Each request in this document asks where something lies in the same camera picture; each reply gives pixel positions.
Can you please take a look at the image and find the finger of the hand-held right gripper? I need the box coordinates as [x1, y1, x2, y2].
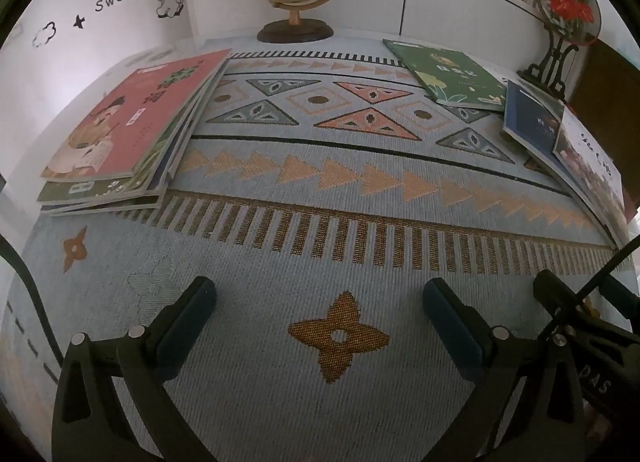
[532, 270, 640, 349]
[599, 273, 640, 323]

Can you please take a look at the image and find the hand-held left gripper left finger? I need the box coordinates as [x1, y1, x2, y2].
[51, 276, 218, 462]

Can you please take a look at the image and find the cloud outline wall sticker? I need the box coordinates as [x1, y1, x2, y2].
[32, 22, 57, 49]

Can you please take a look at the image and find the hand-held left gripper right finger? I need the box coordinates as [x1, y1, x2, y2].
[421, 277, 587, 462]

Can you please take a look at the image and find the green book with yellow print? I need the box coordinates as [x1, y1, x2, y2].
[382, 38, 509, 113]

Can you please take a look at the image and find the patterned woven table mat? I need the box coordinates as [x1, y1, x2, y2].
[0, 49, 640, 462]

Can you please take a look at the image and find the white photo cover book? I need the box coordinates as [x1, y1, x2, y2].
[552, 106, 626, 235]

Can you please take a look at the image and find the round fan ornament on stand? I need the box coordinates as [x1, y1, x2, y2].
[517, 0, 601, 103]

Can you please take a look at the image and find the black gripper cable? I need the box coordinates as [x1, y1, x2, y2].
[539, 234, 640, 340]

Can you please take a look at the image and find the blue storybook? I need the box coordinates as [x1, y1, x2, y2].
[502, 79, 576, 177]

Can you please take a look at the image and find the pink picture book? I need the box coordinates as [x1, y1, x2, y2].
[40, 48, 234, 181]

